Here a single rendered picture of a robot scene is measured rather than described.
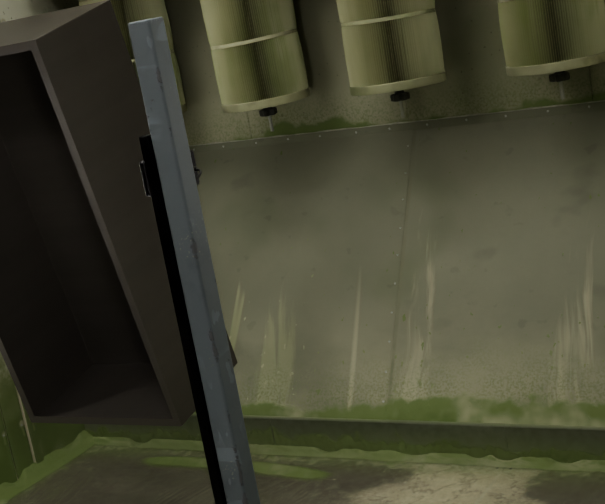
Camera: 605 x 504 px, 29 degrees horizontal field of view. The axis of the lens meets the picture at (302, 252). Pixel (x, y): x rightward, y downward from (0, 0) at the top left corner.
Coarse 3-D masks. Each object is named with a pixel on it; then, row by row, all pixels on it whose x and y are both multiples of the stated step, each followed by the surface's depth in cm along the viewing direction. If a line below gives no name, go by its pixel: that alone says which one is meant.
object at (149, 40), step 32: (160, 32) 213; (160, 64) 212; (160, 96) 213; (160, 128) 215; (160, 160) 217; (192, 192) 219; (192, 224) 219; (192, 256) 220; (192, 288) 222; (192, 320) 224; (224, 352) 226; (224, 384) 225; (224, 416) 227; (224, 448) 229; (224, 480) 231
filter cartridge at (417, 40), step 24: (336, 0) 400; (360, 0) 388; (384, 0) 388; (408, 0) 388; (432, 0) 395; (360, 24) 390; (384, 24) 388; (408, 24) 388; (432, 24) 394; (360, 48) 393; (384, 48) 391; (408, 48) 389; (432, 48) 394; (360, 72) 396; (384, 72) 391; (408, 72) 391; (432, 72) 394; (408, 96) 407
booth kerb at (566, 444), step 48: (96, 432) 475; (144, 432) 462; (192, 432) 450; (288, 432) 428; (336, 432) 417; (384, 432) 407; (432, 432) 398; (480, 432) 389; (528, 432) 380; (576, 432) 372
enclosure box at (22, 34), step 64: (0, 64) 361; (64, 64) 314; (128, 64) 338; (0, 128) 374; (64, 128) 315; (128, 128) 336; (0, 192) 374; (64, 192) 375; (128, 192) 334; (0, 256) 373; (64, 256) 389; (128, 256) 333; (0, 320) 371; (64, 320) 396; (128, 320) 390; (64, 384) 395; (128, 384) 385
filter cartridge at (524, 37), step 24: (504, 0) 370; (528, 0) 362; (552, 0) 362; (576, 0) 360; (600, 0) 367; (504, 24) 373; (528, 24) 364; (552, 24) 363; (576, 24) 361; (600, 24) 366; (504, 48) 378; (528, 48) 367; (552, 48) 366; (576, 48) 363; (600, 48) 367; (528, 72) 368; (552, 72) 364
